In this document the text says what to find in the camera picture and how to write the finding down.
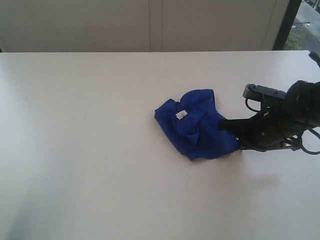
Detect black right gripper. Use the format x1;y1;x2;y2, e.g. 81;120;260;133
217;80;320;152

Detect blue microfiber towel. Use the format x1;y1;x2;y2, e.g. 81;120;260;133
154;89;239;161

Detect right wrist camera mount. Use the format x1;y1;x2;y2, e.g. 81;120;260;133
242;83;286;113

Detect dark window frame post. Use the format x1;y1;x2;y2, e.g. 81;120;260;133
272;0;302;51

